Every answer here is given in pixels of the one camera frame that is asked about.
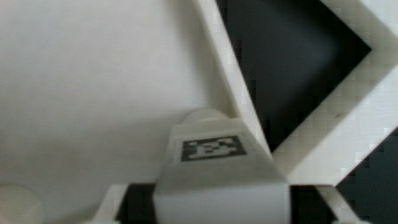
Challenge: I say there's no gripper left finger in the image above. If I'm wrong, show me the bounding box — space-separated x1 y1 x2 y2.
86 183 159 224

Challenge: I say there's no white table leg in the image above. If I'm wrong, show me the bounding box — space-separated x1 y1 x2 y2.
153 109 290 224

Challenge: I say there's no white square tabletop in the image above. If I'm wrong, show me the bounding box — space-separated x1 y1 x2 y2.
0 0 276 224

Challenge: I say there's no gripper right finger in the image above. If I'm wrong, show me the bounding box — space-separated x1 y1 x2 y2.
290 184 372 224

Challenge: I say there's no white U-shaped obstacle fence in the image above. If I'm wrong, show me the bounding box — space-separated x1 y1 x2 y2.
274 0 398 185

